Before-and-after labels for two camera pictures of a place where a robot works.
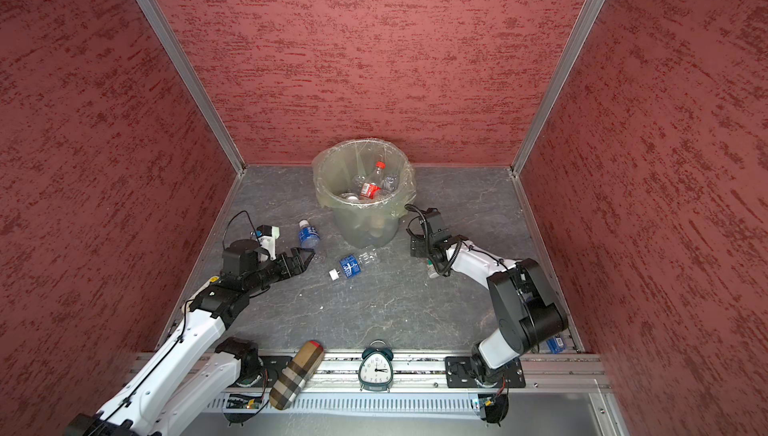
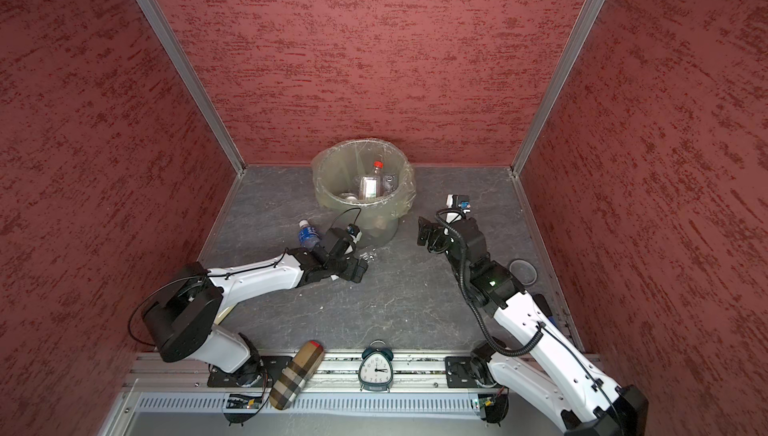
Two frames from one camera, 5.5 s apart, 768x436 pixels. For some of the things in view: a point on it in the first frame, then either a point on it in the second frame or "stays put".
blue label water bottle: x=309 y=237 stays put
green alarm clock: x=376 y=367 stays put
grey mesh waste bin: x=367 y=183 stays put
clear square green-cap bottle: x=432 y=272 -> x=370 y=187
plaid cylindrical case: x=296 y=375 stays put
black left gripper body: x=277 y=270 -> x=345 y=269
